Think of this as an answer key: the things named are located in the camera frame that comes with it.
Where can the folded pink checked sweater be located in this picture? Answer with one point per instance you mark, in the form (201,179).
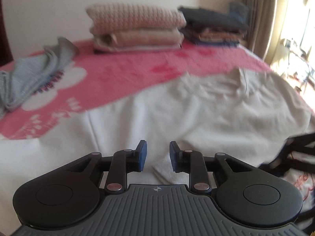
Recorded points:
(135,17)

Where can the folded tan garment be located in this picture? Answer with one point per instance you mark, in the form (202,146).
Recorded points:
(221,36)

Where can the folded black garment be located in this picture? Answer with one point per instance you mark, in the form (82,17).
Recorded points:
(211,19)

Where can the pink floral blanket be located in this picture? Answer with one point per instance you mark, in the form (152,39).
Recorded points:
(123,68)

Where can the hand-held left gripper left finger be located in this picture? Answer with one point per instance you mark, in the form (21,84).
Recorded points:
(142,156)

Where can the grey sweatpants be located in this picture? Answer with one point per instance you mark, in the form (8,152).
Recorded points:
(32,73)

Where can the folded beige garment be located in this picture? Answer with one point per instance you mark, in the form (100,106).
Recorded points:
(147,38)

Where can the white sweatshirt with bear outline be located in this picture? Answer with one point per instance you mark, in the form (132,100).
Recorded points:
(196,113)

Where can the folded pale pink garment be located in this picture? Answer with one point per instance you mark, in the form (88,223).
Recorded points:
(137,48)

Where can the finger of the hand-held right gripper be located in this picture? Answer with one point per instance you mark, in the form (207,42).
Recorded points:
(302,143)

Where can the blue covered water bottle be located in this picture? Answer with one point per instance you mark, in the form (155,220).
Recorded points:
(238,12)

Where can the cluttered metal rack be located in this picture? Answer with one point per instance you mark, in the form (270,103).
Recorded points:
(297,61)

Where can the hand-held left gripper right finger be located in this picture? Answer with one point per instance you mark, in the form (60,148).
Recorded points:
(173,156)

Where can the folded blue jeans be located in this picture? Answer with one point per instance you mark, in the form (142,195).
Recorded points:
(216,43)

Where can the beige curtain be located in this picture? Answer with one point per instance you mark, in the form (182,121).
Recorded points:
(260,17)

